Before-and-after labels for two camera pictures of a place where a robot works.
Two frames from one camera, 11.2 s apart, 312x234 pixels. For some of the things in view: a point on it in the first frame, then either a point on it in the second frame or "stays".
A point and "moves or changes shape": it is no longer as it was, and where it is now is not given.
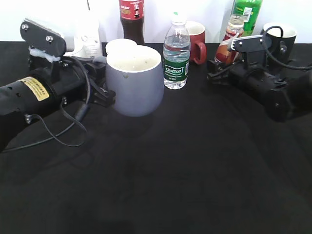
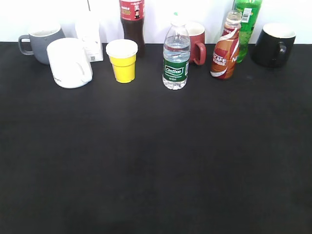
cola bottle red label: [132, 15] stays
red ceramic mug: [198, 52] stays
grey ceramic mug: [134, 74] moves or changes shape
